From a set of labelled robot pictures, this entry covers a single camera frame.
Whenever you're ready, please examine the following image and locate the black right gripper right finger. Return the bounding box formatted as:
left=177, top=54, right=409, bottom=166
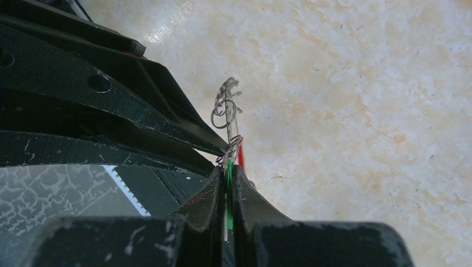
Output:
left=232, top=165, right=414, bottom=266

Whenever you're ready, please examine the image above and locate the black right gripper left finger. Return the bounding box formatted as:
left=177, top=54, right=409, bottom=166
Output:
left=19, top=167, right=223, bottom=266

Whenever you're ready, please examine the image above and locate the green key tag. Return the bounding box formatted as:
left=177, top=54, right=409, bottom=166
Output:
left=226, top=157, right=234, bottom=230

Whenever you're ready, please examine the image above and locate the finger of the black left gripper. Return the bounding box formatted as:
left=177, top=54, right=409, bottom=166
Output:
left=1, top=1, right=228, bottom=155
left=1, top=88, right=214, bottom=176

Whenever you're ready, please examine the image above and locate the large metal keyring red grip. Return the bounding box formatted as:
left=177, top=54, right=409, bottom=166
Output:
left=210, top=77, right=243, bottom=172

